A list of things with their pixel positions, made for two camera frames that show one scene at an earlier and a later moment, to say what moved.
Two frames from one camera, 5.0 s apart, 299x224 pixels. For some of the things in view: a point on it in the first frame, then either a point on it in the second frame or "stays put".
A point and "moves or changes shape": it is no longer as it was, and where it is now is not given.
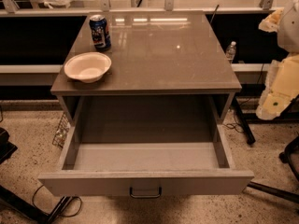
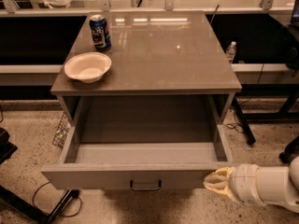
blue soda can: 100,34 stays put
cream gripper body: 290,28 to 245,181
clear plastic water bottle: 231,50 stays put
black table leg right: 243,120 stays put
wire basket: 62,131 stays put
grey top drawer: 146,147 moves or changes shape
